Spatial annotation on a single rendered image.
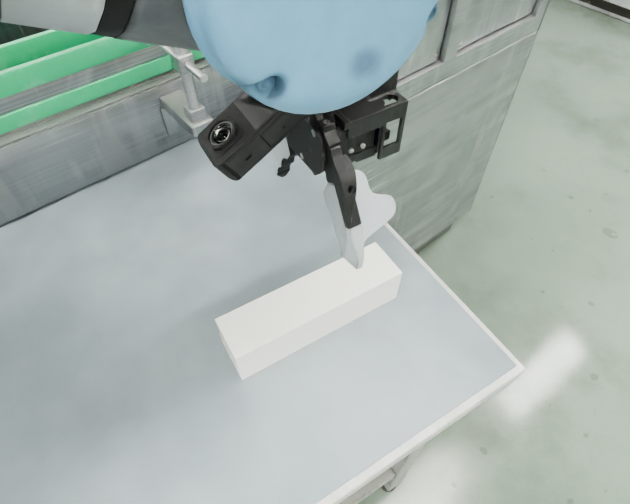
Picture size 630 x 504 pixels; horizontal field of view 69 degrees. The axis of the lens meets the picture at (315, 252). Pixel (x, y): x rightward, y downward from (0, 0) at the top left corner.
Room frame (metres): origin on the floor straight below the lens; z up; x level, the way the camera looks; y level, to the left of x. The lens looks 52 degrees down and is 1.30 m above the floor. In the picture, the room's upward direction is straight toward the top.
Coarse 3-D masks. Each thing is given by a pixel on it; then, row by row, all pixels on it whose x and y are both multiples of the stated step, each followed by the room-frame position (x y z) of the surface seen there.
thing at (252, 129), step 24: (240, 96) 0.31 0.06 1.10; (216, 120) 0.30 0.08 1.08; (240, 120) 0.29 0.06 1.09; (264, 120) 0.28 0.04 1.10; (288, 120) 0.29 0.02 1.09; (216, 144) 0.28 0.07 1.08; (240, 144) 0.27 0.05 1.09; (264, 144) 0.28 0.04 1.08; (216, 168) 0.26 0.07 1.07; (240, 168) 0.26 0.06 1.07
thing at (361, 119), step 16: (368, 96) 0.33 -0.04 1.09; (384, 96) 0.33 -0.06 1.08; (400, 96) 0.33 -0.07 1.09; (336, 112) 0.31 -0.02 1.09; (352, 112) 0.31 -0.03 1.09; (368, 112) 0.31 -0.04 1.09; (384, 112) 0.31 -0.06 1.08; (400, 112) 0.32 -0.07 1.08; (304, 128) 0.31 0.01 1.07; (320, 128) 0.29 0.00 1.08; (336, 128) 0.30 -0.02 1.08; (352, 128) 0.30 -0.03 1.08; (368, 128) 0.30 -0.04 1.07; (384, 128) 0.31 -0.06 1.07; (400, 128) 0.32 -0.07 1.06; (304, 144) 0.31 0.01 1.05; (320, 144) 0.29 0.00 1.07; (336, 144) 0.29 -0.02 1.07; (352, 144) 0.31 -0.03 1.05; (368, 144) 0.32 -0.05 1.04; (400, 144) 0.32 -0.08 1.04; (304, 160) 0.31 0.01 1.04; (320, 160) 0.29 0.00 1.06; (352, 160) 0.31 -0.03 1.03
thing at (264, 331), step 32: (384, 256) 0.38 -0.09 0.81; (288, 288) 0.33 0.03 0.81; (320, 288) 0.33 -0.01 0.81; (352, 288) 0.33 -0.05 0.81; (384, 288) 0.34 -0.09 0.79; (224, 320) 0.28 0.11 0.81; (256, 320) 0.28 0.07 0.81; (288, 320) 0.28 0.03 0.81; (320, 320) 0.29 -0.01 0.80; (352, 320) 0.31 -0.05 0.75; (256, 352) 0.24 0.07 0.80; (288, 352) 0.26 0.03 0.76
